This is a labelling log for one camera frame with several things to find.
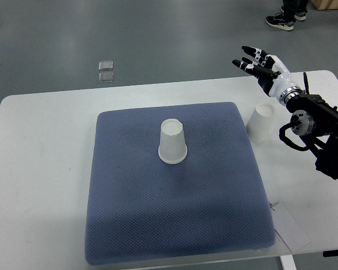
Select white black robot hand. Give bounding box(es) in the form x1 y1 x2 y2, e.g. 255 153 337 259
232 46 303 105

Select white paper cup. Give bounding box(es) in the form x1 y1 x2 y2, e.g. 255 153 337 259
158 119 187 164
246 103 275 142

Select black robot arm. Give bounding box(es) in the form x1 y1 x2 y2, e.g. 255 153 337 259
279 73 338 179

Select black sneaker left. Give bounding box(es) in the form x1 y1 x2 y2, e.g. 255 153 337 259
265 13 295 31

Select black sneaker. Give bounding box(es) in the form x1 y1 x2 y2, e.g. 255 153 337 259
265 13 295 31
281 5 308 21

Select black sneaker right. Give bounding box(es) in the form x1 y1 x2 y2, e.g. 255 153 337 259
281 5 308 21

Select person's dark trouser legs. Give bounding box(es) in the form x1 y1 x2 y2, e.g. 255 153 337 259
281 0 309 15

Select wooden box corner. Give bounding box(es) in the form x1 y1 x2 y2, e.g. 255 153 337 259
311 0 338 11

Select white paper tag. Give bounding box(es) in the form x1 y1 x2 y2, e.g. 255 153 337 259
270 202 311 253

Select upper metal floor plate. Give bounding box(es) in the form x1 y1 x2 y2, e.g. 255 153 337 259
99 60 113 71

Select white table leg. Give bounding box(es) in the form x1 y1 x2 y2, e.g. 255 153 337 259
279 255 297 270

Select black table control panel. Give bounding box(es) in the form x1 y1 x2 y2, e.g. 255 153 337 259
323 250 338 258

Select blue grey textured cushion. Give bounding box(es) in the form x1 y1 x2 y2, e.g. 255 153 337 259
85 102 275 266

